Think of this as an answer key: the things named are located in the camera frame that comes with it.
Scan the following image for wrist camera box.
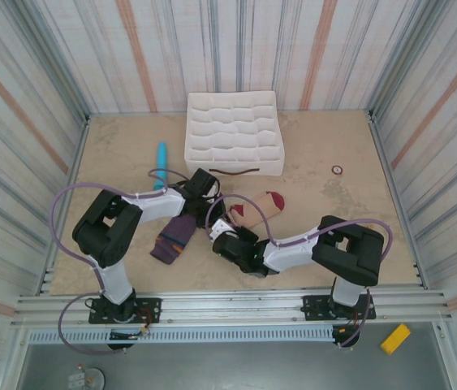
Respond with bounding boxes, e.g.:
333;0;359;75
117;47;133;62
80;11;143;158
188;167;222;201
209;218;260;245

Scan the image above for white fabric organizer box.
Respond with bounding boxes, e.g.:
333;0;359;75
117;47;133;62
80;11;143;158
183;90;286;177

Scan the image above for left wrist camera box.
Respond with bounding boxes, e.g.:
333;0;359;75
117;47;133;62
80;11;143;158
188;167;222;201

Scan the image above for round metal disc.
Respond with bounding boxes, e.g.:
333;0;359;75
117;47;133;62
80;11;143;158
67;362;106;390

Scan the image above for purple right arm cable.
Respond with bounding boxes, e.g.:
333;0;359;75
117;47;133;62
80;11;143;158
206;193;394;349

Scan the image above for aluminium table edge rail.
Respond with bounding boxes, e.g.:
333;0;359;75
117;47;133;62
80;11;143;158
36;115;91;296
368;109;429;289

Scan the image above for beige maroon sock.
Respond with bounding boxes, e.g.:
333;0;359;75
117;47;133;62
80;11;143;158
227;189;287;229

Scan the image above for aluminium mounting beam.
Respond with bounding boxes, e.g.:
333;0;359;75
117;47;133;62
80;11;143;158
11;286;455;331

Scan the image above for brown box handle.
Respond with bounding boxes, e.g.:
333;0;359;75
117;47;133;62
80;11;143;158
208;165;261;176

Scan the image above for yellow block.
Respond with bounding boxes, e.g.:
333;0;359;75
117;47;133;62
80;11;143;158
380;323;412;356

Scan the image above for grey slotted cable duct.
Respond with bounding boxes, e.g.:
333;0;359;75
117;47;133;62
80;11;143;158
28;327;334;345

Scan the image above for purple sock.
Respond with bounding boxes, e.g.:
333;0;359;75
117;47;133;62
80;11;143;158
149;214;200;266

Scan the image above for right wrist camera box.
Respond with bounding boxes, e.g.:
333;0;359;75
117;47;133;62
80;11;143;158
209;218;260;245

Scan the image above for red black base wires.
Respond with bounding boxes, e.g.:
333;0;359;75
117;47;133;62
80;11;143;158
331;310;365;340
108;306;160;341

